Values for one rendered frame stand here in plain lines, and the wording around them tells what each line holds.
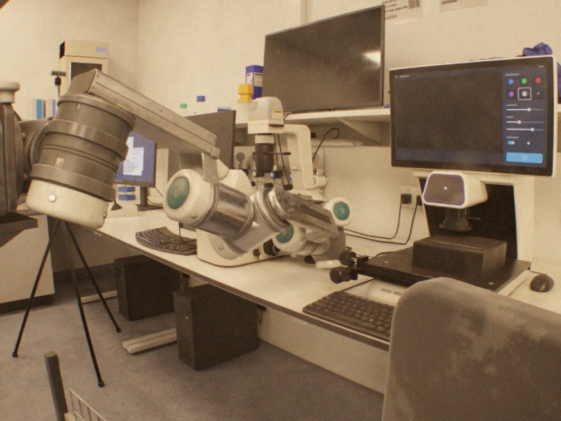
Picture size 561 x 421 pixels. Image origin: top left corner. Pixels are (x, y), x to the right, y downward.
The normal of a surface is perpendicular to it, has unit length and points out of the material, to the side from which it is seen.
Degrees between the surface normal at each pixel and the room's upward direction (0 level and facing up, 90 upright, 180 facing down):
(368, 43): 86
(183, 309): 90
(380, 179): 90
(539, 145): 93
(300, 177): 100
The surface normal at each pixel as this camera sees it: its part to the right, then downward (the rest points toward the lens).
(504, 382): -0.89, 0.07
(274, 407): 0.00, -0.99
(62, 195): 0.40, -0.06
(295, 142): -0.72, 0.27
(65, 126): 0.00, -0.16
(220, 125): -0.73, 0.03
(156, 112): 0.78, 0.09
